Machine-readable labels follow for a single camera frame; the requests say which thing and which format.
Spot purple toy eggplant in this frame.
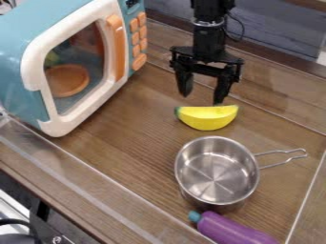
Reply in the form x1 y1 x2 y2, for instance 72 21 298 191
188 211 279 244

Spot black cable bottom left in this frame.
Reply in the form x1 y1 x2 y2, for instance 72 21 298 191
0 217 39 244

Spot blue toy microwave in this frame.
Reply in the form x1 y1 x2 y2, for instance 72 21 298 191
0 0 148 137

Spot blue grey sofa background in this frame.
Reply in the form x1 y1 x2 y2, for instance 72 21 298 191
144 0 326 62

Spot yellow toy banana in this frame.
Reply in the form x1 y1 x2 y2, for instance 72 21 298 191
175 105 238 131

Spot silver pot with wire handle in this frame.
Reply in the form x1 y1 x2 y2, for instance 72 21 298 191
175 135 309 212

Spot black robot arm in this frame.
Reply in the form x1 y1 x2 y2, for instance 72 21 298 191
170 0 244 105

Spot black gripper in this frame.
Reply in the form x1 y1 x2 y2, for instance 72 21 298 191
170 24 244 105

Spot orange microwave turntable plate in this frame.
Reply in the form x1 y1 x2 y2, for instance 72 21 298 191
45 64 91 98

